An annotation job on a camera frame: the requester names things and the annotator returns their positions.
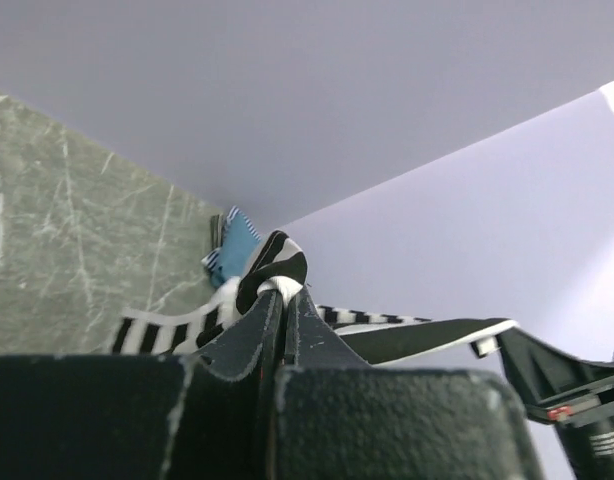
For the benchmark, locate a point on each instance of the teal ribbed tank top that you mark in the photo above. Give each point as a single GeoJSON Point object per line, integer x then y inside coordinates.
{"type": "Point", "coordinates": [233, 256]}

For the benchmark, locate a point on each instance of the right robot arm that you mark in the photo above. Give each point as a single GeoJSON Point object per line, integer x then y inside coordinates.
{"type": "Point", "coordinates": [588, 448]}

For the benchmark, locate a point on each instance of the blue white striped folded garment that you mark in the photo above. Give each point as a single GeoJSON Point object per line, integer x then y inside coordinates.
{"type": "Point", "coordinates": [233, 215]}

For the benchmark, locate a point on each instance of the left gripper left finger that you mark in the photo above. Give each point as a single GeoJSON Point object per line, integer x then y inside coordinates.
{"type": "Point", "coordinates": [250, 349]}

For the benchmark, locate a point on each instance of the dark striped folded garment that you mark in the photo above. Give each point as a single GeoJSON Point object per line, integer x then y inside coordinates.
{"type": "Point", "coordinates": [216, 230]}

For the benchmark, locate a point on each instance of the black white striped garment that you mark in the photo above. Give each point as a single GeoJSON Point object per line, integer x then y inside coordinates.
{"type": "Point", "coordinates": [280, 265]}

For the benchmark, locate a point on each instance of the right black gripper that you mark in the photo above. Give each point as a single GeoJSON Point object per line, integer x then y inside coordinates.
{"type": "Point", "coordinates": [556, 387]}

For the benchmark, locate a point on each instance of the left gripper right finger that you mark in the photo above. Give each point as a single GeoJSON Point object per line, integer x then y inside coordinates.
{"type": "Point", "coordinates": [311, 343]}

